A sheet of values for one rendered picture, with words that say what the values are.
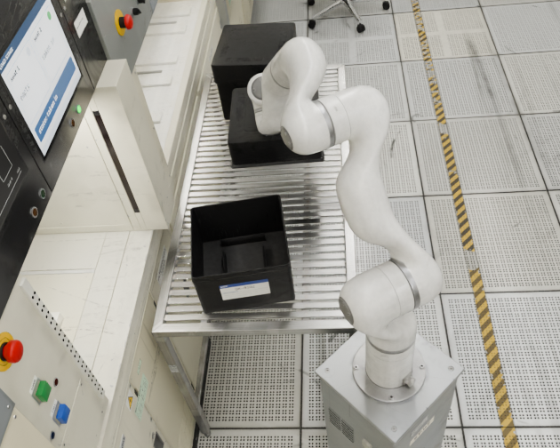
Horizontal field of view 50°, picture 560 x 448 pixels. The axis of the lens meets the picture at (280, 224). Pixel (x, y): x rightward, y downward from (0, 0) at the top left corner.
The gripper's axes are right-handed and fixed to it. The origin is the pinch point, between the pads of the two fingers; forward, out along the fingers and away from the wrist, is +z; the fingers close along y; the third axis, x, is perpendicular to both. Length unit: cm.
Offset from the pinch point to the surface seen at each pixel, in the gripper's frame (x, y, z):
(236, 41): -32, 16, 40
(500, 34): -66, -134, 218
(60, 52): -6, 40, -63
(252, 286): 53, 8, -22
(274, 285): 53, 2, -21
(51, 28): -10, 40, -66
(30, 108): 8, 41, -77
